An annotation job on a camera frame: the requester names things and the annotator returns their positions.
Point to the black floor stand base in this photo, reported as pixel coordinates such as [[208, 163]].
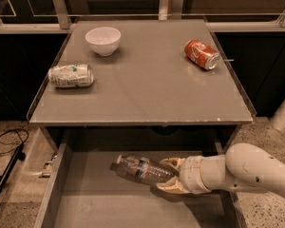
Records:
[[18, 155]]

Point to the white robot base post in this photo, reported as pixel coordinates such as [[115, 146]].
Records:
[[278, 120]]

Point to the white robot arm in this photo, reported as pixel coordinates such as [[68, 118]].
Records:
[[242, 168]]

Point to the grey cabinet with top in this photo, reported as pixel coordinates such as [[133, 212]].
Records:
[[147, 81]]

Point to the red cola can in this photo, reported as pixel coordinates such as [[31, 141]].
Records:
[[201, 54]]

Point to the white green soda can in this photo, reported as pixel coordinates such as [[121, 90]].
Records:
[[69, 76]]

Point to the horizontal metal rail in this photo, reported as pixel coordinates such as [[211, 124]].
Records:
[[212, 26]]

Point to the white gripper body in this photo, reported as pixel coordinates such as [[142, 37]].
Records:
[[190, 174]]

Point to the left metal bracket post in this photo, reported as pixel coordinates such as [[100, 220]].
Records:
[[62, 14]]

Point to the open grey top drawer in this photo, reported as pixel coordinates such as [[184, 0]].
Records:
[[83, 191]]

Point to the clear plastic water bottle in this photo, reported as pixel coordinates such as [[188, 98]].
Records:
[[140, 169]]

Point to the middle metal bracket post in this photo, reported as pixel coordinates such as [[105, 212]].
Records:
[[170, 9]]

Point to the drawer slide metal hardware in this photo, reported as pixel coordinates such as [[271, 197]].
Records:
[[48, 166]]

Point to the metal bracket post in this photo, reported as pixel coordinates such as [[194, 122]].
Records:
[[170, 9], [62, 14]]

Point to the white ceramic bowl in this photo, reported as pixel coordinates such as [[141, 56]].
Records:
[[103, 40]]

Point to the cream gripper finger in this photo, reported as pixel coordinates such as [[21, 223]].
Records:
[[172, 186], [174, 164]]

